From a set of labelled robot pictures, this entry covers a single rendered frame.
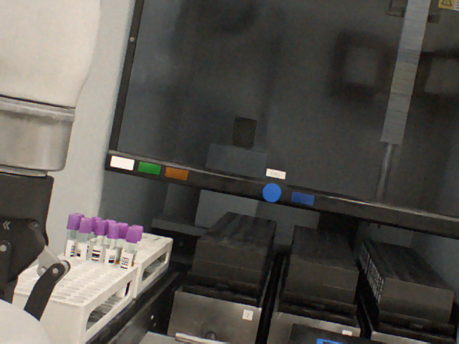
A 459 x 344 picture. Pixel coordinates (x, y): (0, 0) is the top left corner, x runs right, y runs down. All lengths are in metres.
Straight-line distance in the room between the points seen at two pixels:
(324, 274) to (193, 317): 0.22
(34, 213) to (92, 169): 0.74
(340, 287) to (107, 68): 0.52
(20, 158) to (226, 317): 0.72
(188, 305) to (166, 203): 0.87
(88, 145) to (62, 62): 0.77
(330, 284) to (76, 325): 0.61
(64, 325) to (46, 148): 0.26
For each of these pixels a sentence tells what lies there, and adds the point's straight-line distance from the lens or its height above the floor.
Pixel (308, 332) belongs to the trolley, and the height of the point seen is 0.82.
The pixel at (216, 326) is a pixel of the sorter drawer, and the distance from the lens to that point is 1.38.
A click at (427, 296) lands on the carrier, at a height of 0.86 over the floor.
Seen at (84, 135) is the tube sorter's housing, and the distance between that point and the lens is 1.48.
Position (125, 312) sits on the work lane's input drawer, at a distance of 1.14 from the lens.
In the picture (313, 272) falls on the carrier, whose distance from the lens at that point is 1.43.
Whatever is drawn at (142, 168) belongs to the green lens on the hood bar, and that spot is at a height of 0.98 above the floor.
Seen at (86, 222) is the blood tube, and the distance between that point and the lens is 1.16.
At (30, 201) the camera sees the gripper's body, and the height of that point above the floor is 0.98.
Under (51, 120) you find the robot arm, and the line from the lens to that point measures 0.72.
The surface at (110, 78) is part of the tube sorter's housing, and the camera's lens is 1.47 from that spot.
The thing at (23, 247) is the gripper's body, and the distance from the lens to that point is 0.75.
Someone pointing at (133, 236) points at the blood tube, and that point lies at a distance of 1.15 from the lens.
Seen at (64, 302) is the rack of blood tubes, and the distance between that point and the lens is 0.92.
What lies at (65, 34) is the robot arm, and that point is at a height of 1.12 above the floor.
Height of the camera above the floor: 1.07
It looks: 3 degrees down
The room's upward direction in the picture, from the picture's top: 11 degrees clockwise
